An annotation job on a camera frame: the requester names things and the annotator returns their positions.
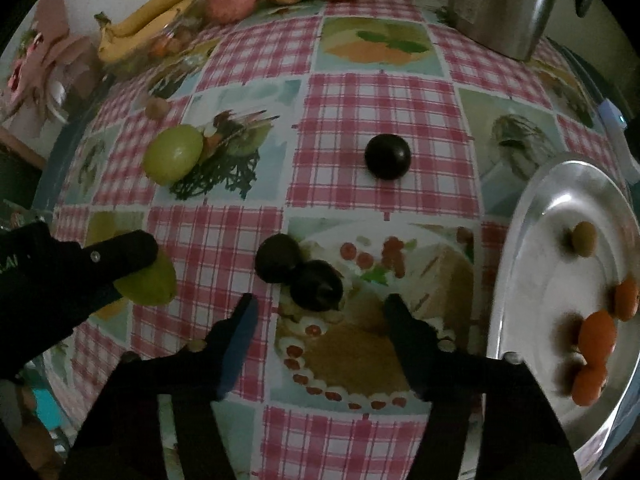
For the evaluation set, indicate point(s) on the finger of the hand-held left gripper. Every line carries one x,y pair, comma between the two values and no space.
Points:
125,255

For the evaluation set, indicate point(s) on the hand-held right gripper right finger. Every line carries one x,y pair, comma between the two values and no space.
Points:
405,345

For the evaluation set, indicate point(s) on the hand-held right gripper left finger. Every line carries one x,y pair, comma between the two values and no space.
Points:
240,340

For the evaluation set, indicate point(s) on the green mango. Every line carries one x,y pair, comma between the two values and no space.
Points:
150,286

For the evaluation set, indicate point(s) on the dark purple plum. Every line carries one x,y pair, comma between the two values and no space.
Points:
276,257
316,286
387,156

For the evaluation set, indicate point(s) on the round green apple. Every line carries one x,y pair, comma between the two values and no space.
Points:
173,154

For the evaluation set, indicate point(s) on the small brown round fruit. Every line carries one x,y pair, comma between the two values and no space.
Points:
157,108

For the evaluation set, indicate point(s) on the round steel plate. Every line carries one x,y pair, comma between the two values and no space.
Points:
540,260

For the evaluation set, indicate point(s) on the orange mandarin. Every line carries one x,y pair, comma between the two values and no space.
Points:
590,386
627,300
597,337

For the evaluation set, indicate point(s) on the small brown kiwi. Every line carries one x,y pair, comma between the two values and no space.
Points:
584,238

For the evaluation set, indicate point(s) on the teal storage bin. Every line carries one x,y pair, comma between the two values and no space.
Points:
44,406

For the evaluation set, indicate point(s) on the small orange fruit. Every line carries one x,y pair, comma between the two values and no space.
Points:
159,49

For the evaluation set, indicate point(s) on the pink flower bouquet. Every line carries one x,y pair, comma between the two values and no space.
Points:
55,55

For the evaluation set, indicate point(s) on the clear plastic fruit container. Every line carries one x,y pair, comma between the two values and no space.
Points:
185,42

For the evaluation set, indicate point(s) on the yellow banana bunch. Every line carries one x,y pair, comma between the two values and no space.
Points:
150,15

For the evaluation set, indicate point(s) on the red checkered printed tablecloth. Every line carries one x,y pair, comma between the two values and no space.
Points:
375,95

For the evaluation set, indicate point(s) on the small white device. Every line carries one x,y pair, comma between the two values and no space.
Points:
612,115

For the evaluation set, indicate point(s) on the stainless steel thermos jug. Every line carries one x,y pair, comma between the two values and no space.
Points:
500,5

